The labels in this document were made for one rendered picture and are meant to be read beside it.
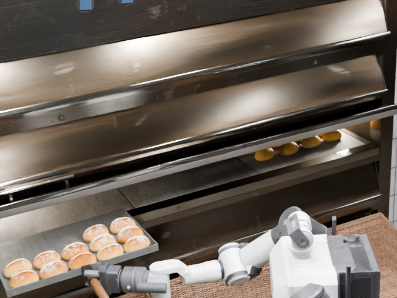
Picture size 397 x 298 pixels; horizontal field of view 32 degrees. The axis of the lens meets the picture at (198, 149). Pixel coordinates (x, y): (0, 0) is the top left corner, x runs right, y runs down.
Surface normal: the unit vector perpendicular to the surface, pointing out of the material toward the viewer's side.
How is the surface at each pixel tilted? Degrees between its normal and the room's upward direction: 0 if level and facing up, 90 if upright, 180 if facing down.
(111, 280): 90
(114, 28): 90
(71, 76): 70
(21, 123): 90
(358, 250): 0
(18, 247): 1
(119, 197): 0
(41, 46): 90
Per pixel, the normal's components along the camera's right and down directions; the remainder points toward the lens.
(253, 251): -0.68, -0.22
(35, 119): 0.43, 0.34
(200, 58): 0.38, 0.00
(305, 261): -0.07, -0.91
